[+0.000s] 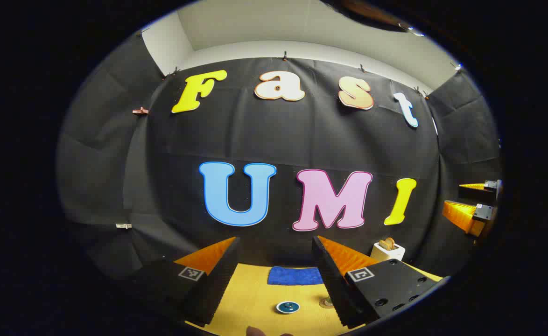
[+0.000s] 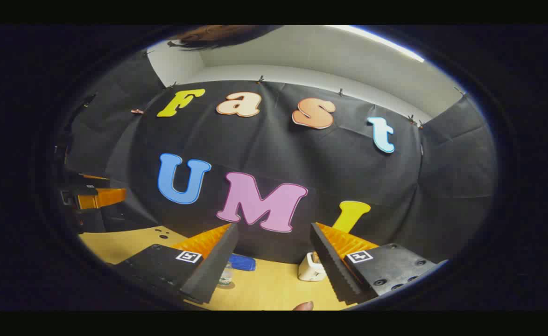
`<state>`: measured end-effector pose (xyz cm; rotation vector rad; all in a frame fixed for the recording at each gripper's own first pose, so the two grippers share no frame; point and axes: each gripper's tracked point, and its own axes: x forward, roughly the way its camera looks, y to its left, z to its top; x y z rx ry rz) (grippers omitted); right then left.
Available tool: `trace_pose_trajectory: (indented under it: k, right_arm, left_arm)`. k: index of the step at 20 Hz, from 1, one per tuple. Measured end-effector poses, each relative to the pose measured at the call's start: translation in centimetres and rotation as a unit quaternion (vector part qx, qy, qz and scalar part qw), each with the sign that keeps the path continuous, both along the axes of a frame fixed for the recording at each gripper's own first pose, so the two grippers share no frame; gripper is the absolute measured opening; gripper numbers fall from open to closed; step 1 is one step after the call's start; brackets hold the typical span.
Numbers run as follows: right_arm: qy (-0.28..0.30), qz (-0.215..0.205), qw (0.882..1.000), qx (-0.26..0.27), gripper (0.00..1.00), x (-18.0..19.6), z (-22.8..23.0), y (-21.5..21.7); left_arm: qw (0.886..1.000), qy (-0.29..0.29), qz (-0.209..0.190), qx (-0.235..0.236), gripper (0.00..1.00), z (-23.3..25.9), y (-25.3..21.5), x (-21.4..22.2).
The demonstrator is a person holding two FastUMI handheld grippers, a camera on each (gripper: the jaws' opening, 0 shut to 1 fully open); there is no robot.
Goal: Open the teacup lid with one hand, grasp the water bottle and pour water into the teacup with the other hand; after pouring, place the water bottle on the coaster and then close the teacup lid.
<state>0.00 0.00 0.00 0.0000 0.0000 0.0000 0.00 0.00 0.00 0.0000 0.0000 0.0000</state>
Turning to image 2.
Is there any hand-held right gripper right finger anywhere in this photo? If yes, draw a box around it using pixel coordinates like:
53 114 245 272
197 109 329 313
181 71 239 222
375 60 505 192
309 222 438 305

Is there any clear plastic water bottle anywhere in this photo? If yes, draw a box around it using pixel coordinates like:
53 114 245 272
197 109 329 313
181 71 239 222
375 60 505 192
218 261 234 287

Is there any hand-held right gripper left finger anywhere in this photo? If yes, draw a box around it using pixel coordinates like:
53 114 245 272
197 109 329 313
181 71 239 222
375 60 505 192
115 223 239 305

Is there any white toaster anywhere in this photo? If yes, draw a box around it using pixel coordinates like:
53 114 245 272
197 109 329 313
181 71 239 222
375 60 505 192
298 252 327 282

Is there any black backdrop cloth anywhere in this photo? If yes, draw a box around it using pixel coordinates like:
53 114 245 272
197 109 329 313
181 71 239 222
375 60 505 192
64 49 499 264

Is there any blue towel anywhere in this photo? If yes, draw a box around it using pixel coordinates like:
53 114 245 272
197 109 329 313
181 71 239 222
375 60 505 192
230 253 257 272

